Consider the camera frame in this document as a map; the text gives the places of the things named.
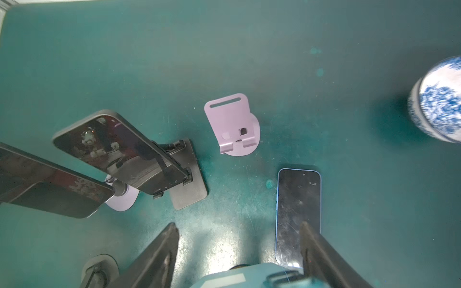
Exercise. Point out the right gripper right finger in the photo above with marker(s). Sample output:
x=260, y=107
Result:
x=323, y=265

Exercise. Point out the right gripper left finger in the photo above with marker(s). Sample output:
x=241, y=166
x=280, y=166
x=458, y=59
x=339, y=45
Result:
x=154, y=268

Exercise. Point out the brown round phone stand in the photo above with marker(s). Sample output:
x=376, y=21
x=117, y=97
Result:
x=99, y=272

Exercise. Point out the blue edged smartphone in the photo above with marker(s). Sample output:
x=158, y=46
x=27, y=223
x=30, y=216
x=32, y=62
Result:
x=299, y=197

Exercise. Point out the black smartphone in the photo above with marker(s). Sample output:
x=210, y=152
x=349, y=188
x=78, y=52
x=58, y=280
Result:
x=108, y=142
x=266, y=275
x=33, y=182

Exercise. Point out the black square phone stand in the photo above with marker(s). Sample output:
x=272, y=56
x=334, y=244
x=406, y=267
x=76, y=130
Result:
x=193, y=189

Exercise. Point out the lilac phone stand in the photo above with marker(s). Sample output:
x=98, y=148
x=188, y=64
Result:
x=236, y=129

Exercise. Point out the blue white porcelain bowl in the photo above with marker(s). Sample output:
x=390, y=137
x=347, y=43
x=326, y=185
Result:
x=434, y=103

